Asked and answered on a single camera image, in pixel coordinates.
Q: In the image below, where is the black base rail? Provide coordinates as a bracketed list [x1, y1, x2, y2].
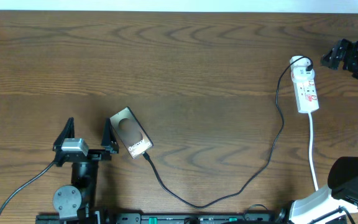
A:
[35, 212, 347, 224]

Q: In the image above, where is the black USB charging cable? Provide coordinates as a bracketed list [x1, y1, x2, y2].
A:
[142, 55, 314, 209]

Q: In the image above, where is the white power strip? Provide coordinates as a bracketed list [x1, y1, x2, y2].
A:
[290, 55, 319, 114]

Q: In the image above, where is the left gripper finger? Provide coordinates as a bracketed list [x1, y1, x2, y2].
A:
[101, 118, 119, 153]
[52, 117, 75, 151]

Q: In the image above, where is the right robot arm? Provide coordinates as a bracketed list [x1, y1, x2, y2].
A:
[276, 39, 358, 223]

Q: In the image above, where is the white power strip cord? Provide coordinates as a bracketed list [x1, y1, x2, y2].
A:
[307, 112, 319, 192]

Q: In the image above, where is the white USB wall adapter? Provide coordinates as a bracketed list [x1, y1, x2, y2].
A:
[291, 67, 314, 83]

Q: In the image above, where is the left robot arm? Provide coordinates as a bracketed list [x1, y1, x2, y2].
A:
[53, 118, 119, 223]

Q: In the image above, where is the Galaxy S25 Ultra smartphone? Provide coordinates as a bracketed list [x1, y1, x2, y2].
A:
[110, 106, 154, 159]

